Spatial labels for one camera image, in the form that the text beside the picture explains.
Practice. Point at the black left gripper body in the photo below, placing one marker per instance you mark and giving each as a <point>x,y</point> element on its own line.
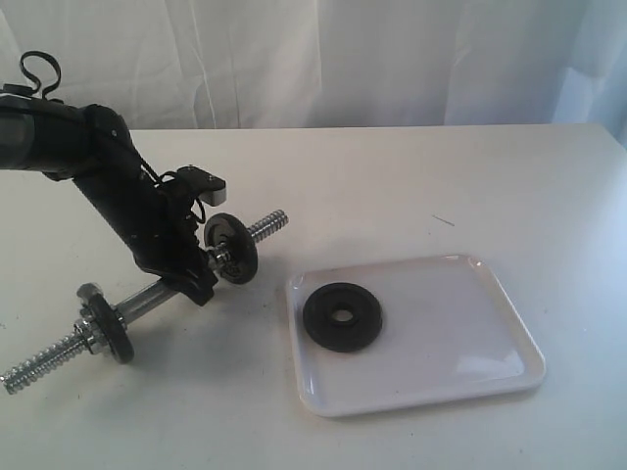
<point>162,239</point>

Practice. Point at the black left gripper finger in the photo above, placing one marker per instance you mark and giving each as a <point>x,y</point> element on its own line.
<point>196,285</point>

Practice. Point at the black weight plate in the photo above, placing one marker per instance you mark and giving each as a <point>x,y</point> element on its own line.
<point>93,306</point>
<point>342,317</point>
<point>232,248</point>

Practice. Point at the chrome threaded dumbbell bar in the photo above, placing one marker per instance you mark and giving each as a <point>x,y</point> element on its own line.
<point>131,309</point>

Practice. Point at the chrome spinlock collar nut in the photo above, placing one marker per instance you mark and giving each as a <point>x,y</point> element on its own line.
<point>90,334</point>

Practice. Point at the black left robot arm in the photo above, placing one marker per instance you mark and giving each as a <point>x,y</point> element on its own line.
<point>90,146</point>

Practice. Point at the white backdrop curtain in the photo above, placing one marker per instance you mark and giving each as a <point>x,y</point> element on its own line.
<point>245,64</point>

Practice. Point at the white plastic tray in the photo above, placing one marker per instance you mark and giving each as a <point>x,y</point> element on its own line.
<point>450,332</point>

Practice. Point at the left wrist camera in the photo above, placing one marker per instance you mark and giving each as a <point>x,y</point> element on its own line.
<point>202,185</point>

